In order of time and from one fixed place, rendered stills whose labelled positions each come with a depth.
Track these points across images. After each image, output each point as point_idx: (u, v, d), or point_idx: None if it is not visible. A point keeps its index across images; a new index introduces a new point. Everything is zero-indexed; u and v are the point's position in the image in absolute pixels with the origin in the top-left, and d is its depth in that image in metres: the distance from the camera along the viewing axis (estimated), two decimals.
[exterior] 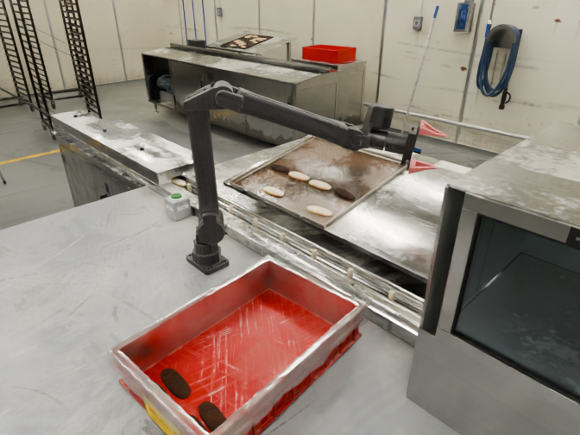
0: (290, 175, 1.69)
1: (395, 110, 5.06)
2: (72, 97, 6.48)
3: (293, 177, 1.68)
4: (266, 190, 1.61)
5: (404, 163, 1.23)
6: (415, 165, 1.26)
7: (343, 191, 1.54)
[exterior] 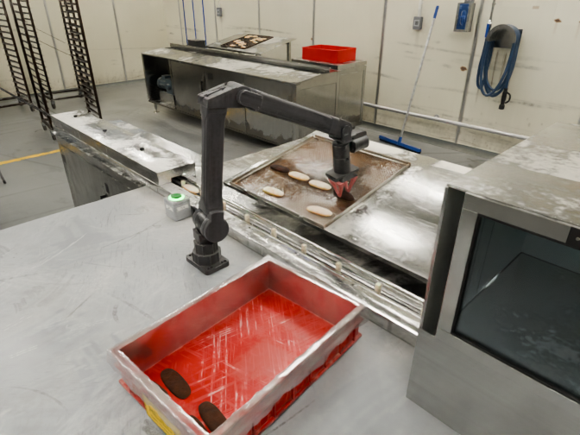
0: (290, 175, 1.69)
1: (395, 110, 5.06)
2: (72, 97, 6.48)
3: (293, 177, 1.68)
4: (266, 190, 1.61)
5: None
6: (353, 179, 1.50)
7: (342, 191, 1.54)
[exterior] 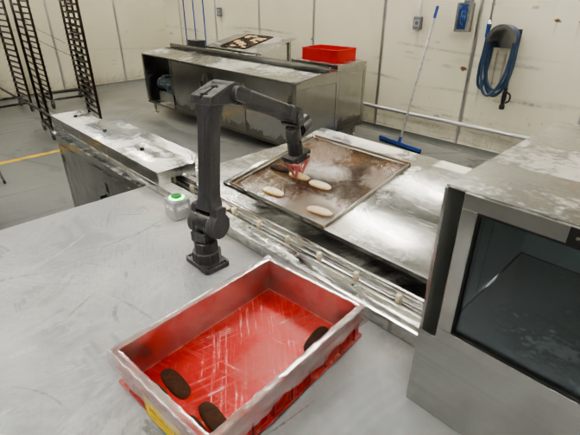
0: (290, 175, 1.69)
1: (395, 110, 5.06)
2: (72, 97, 6.48)
3: (293, 177, 1.69)
4: (266, 190, 1.61)
5: (293, 161, 1.59)
6: (287, 166, 1.64)
7: (319, 334, 1.04)
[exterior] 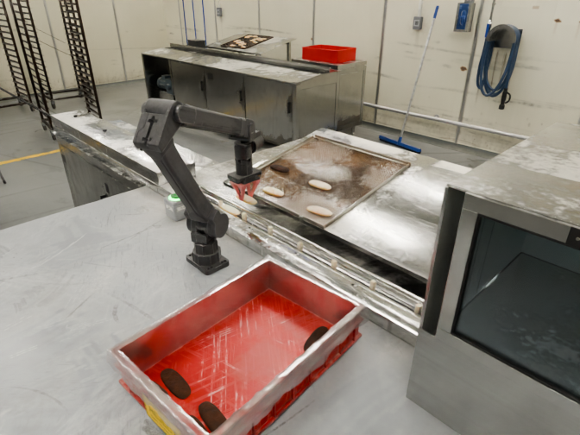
0: (236, 197, 1.50)
1: (395, 110, 5.06)
2: (72, 97, 6.48)
3: (239, 199, 1.49)
4: (266, 190, 1.61)
5: (238, 180, 1.41)
6: (234, 185, 1.46)
7: (319, 334, 1.04)
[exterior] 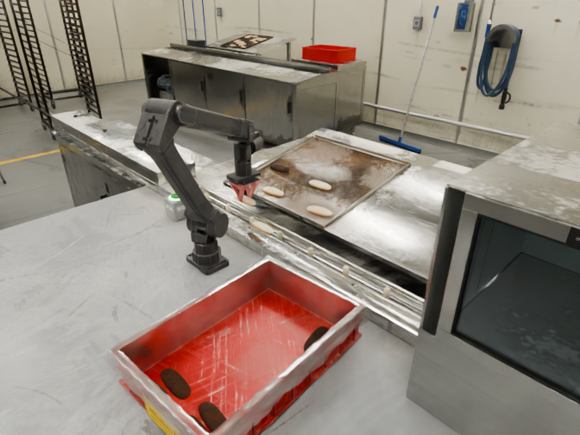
0: (236, 198, 1.50)
1: (395, 110, 5.06)
2: (72, 97, 6.48)
3: (238, 200, 1.49)
4: (266, 190, 1.61)
5: (237, 181, 1.41)
6: (233, 185, 1.46)
7: (319, 334, 1.04)
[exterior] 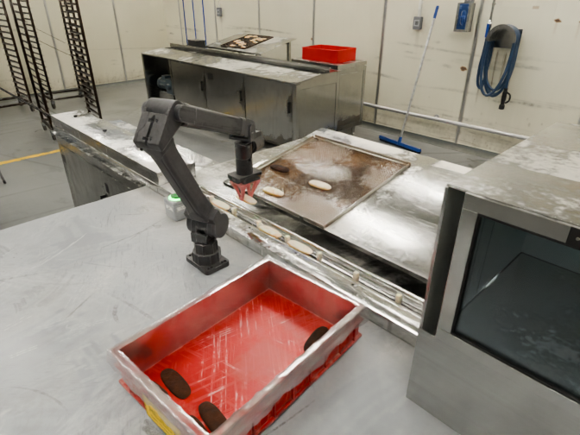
0: (260, 230, 1.45)
1: (395, 110, 5.06)
2: (72, 97, 6.48)
3: (262, 231, 1.44)
4: (266, 190, 1.61)
5: None
6: (255, 182, 1.48)
7: (319, 334, 1.04)
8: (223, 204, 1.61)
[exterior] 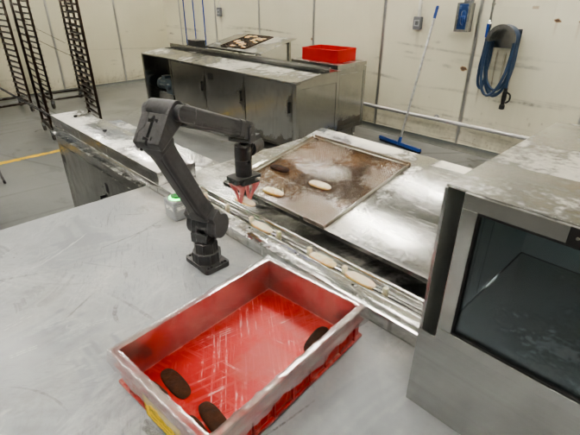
0: (312, 257, 1.30)
1: (395, 110, 5.06)
2: (72, 97, 6.48)
3: (314, 260, 1.29)
4: (266, 190, 1.61)
5: None
6: (255, 185, 1.48)
7: (319, 334, 1.04)
8: (265, 226, 1.46)
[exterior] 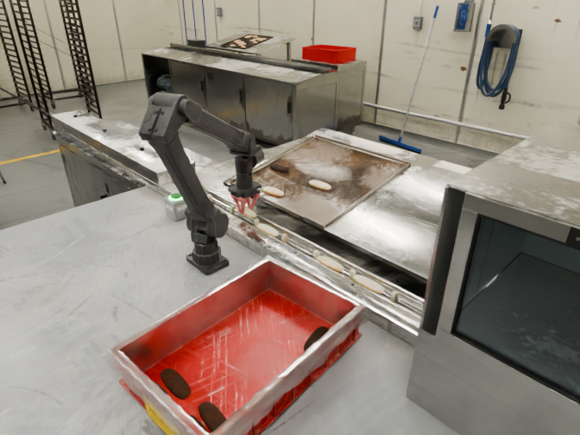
0: (318, 261, 1.28)
1: (395, 110, 5.06)
2: (72, 97, 6.48)
3: (321, 264, 1.28)
4: (266, 190, 1.61)
5: None
6: (255, 196, 1.50)
7: (319, 334, 1.04)
8: (270, 229, 1.44)
